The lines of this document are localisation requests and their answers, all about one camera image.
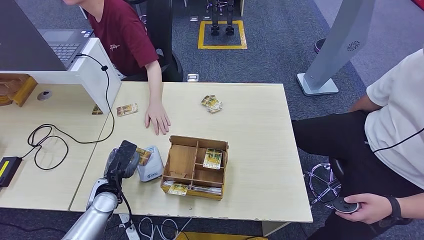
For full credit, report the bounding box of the white desk leg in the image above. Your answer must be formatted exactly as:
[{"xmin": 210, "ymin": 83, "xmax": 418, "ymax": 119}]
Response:
[{"xmin": 261, "ymin": 221, "xmax": 292, "ymax": 238}]

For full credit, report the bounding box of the round handheld controller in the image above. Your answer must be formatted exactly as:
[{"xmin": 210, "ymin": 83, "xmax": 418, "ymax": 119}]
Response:
[{"xmin": 332, "ymin": 197, "xmax": 362, "ymax": 215}]

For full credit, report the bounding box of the silver floor-standing kiosk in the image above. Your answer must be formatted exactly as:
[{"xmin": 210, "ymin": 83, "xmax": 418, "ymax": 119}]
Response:
[{"xmin": 297, "ymin": 0, "xmax": 377, "ymax": 97}]

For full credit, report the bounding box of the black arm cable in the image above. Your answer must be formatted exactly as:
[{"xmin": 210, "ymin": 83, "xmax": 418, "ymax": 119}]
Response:
[{"xmin": 113, "ymin": 165, "xmax": 134, "ymax": 230}]

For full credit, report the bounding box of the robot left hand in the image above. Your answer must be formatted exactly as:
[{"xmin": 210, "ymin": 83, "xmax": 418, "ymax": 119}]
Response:
[{"xmin": 103, "ymin": 140, "xmax": 141, "ymax": 182}]

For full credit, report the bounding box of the wooden compartment tray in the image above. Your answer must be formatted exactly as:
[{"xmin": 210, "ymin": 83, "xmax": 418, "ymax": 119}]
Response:
[{"xmin": 160, "ymin": 135, "xmax": 229, "ymax": 201}]

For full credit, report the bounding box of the black humanoid robot leg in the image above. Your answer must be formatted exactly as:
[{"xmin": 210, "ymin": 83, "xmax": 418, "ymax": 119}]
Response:
[
  {"xmin": 210, "ymin": 0, "xmax": 221, "ymax": 37},
  {"xmin": 225, "ymin": 0, "xmax": 235, "ymax": 36}
]

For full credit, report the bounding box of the person's left hand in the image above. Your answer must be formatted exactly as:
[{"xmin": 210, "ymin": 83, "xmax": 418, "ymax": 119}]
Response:
[
  {"xmin": 335, "ymin": 193, "xmax": 393, "ymax": 225},
  {"xmin": 144, "ymin": 100, "xmax": 172, "ymax": 136}
]

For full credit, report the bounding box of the dark laptop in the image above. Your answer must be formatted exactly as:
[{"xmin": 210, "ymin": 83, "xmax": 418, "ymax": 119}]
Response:
[{"xmin": 0, "ymin": 0, "xmax": 95, "ymax": 72}]

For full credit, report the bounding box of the black wristwatch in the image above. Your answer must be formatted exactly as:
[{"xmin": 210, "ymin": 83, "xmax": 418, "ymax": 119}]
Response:
[{"xmin": 385, "ymin": 196, "xmax": 403, "ymax": 220}]

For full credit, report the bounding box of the black office chair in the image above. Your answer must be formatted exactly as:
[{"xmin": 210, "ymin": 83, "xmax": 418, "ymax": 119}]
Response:
[{"xmin": 145, "ymin": 0, "xmax": 185, "ymax": 83}]

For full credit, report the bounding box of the wooden holder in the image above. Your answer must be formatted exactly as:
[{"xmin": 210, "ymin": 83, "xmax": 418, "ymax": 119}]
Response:
[{"xmin": 0, "ymin": 73, "xmax": 38, "ymax": 108}]

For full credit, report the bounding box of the white floor cable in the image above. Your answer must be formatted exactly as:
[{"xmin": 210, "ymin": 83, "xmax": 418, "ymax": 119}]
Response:
[{"xmin": 137, "ymin": 216, "xmax": 193, "ymax": 240}]

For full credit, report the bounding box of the white grey card reader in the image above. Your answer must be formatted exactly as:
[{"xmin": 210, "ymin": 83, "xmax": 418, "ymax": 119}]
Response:
[{"xmin": 136, "ymin": 145, "xmax": 165, "ymax": 183}]

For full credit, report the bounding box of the dark shoe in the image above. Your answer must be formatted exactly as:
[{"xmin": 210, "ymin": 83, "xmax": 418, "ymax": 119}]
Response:
[{"xmin": 313, "ymin": 38, "xmax": 327, "ymax": 55}]

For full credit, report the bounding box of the thin black cable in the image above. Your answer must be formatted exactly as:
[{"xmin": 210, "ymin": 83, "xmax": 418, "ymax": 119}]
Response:
[{"xmin": 372, "ymin": 127, "xmax": 424, "ymax": 154}]

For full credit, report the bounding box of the black floor cable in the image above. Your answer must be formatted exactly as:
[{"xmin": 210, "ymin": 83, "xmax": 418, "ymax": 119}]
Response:
[{"xmin": 0, "ymin": 220, "xmax": 67, "ymax": 235}]

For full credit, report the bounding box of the black power adapter yellow label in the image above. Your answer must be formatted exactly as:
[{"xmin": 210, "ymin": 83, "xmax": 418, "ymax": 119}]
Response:
[{"xmin": 0, "ymin": 156, "xmax": 23, "ymax": 189}]

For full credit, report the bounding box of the white raised desk counter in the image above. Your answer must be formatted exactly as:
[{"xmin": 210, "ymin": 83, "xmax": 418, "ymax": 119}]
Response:
[{"xmin": 0, "ymin": 37, "xmax": 122, "ymax": 115}]

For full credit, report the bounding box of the white power strip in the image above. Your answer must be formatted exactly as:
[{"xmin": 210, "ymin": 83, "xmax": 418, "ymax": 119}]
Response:
[{"xmin": 118, "ymin": 213, "xmax": 141, "ymax": 240}]

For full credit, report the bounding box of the white card stack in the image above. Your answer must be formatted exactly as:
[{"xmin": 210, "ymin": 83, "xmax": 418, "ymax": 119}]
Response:
[{"xmin": 191, "ymin": 185, "xmax": 223, "ymax": 195}]

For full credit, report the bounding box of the black laptop power cable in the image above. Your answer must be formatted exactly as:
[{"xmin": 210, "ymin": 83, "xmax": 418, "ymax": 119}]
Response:
[{"xmin": 19, "ymin": 52, "xmax": 116, "ymax": 171}]

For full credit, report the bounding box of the yellow floor tape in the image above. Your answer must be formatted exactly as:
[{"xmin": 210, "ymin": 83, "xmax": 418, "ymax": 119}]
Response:
[{"xmin": 175, "ymin": 231, "xmax": 269, "ymax": 240}]

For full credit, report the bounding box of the chrome chair base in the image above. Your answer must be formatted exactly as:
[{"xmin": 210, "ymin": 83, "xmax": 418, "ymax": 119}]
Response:
[{"xmin": 304, "ymin": 158, "xmax": 345, "ymax": 211}]

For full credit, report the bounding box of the person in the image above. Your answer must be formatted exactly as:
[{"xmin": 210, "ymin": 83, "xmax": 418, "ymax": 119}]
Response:
[
  {"xmin": 292, "ymin": 48, "xmax": 424, "ymax": 240},
  {"xmin": 62, "ymin": 0, "xmax": 172, "ymax": 136}
]

